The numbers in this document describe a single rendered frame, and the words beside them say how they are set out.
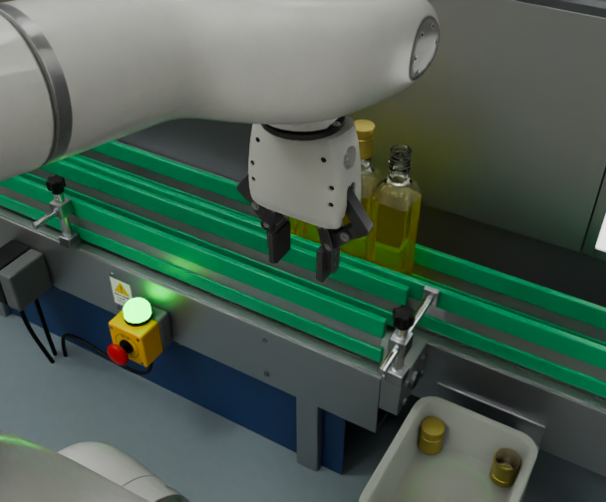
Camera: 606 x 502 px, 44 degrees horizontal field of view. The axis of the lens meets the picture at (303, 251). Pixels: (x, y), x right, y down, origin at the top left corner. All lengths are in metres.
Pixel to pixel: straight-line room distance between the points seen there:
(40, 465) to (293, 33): 0.34
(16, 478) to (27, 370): 1.01
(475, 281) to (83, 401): 0.75
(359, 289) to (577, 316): 0.31
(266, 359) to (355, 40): 0.73
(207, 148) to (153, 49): 0.97
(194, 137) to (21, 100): 1.04
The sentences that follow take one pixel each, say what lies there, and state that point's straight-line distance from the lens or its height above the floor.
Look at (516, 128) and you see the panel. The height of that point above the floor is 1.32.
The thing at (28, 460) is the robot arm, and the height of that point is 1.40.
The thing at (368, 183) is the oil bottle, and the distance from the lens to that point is 1.04.
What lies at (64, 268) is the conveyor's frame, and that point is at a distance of 1.37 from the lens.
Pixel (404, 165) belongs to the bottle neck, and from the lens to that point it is 1.01.
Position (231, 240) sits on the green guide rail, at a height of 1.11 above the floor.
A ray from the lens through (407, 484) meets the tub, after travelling 1.08.
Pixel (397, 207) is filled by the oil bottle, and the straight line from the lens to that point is 1.02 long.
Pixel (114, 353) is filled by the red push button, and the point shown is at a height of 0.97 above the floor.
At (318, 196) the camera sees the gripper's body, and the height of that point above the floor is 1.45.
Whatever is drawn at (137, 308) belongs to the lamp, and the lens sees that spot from 1.20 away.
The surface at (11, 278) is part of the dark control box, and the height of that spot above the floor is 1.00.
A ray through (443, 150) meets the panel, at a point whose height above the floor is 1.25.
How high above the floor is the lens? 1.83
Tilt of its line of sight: 39 degrees down
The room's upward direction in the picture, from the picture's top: straight up
